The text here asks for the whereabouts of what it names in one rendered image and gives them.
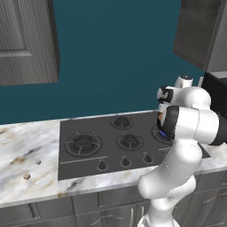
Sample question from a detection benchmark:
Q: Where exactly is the black microwave oven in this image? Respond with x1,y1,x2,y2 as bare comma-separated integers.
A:
201,71,227,118

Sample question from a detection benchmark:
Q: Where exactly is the silver cupboard handle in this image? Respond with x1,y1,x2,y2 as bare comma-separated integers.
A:
134,206,145,227

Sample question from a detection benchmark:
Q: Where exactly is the grey drawer front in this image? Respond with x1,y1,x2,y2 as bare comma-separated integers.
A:
193,169,227,195
71,184,151,215
0,196,75,222

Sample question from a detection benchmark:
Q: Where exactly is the dark grey wall cupboard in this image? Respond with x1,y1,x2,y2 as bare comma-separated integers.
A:
173,0,227,73

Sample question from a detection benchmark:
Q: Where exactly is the black hob knob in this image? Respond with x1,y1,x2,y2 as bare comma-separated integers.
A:
143,152,154,165
120,155,132,168
97,159,108,172

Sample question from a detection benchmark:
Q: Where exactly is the dark grey gas hob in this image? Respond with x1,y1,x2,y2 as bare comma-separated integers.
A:
57,110,213,182

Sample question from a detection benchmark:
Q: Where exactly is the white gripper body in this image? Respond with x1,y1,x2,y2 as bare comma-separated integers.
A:
157,101,173,114

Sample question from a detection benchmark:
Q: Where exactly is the grey wall cupboard door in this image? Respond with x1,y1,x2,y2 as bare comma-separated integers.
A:
0,0,61,87

